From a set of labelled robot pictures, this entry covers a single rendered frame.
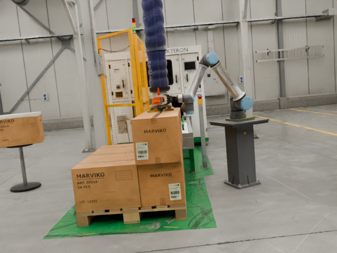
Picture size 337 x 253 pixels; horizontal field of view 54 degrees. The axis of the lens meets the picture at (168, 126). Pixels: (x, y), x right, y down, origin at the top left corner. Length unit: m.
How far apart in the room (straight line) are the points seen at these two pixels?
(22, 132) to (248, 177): 2.90
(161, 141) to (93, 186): 0.75
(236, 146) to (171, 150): 1.14
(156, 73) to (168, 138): 1.02
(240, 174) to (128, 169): 1.43
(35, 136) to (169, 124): 2.32
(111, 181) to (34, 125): 1.90
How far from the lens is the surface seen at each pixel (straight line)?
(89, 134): 7.27
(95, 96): 4.98
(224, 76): 3.52
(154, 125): 2.80
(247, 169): 3.89
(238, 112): 3.78
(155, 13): 3.67
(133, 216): 3.09
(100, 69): 4.92
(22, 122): 4.65
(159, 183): 2.97
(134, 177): 2.97
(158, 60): 3.62
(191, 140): 4.16
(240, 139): 3.77
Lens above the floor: 1.17
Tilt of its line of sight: 6 degrees down
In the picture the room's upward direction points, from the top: 5 degrees counter-clockwise
